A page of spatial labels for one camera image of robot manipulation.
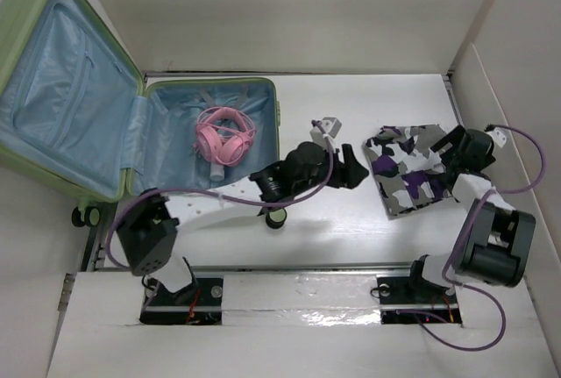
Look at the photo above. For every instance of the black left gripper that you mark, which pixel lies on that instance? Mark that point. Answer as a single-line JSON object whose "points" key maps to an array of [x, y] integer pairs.
{"points": [[345, 174]]}

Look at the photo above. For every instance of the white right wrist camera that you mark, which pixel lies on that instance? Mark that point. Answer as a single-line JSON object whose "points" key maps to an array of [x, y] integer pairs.
{"points": [[498, 136]]}

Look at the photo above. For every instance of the purple grey camouflage garment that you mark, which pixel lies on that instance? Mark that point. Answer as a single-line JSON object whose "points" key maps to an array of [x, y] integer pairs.
{"points": [[409, 175]]}

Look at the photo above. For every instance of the green suitcase with blue lining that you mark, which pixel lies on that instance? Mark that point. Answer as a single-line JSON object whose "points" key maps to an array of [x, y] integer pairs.
{"points": [[77, 114]]}

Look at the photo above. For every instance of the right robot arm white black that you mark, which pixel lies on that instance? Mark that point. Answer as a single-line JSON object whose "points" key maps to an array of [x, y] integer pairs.
{"points": [[494, 241]]}

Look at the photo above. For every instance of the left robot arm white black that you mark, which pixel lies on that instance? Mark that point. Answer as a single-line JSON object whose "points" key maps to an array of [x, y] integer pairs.
{"points": [[148, 228]]}

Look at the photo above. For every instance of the small white bottle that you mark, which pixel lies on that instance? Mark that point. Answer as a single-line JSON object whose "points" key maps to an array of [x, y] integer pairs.
{"points": [[216, 172]]}

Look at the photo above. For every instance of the pink headphones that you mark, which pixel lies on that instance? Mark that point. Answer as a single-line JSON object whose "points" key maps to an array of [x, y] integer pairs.
{"points": [[223, 135]]}

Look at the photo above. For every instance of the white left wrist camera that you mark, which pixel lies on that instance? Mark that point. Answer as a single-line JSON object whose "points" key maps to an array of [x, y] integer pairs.
{"points": [[324, 132]]}

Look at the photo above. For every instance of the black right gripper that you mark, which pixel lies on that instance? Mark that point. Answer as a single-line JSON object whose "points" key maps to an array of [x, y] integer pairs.
{"points": [[454, 138]]}

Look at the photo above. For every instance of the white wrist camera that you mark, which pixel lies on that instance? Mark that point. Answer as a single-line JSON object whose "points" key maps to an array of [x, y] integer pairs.
{"points": [[498, 136], [324, 132]]}

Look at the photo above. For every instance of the metal base rail with foil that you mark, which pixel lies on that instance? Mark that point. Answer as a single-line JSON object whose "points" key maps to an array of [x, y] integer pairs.
{"points": [[331, 297]]}

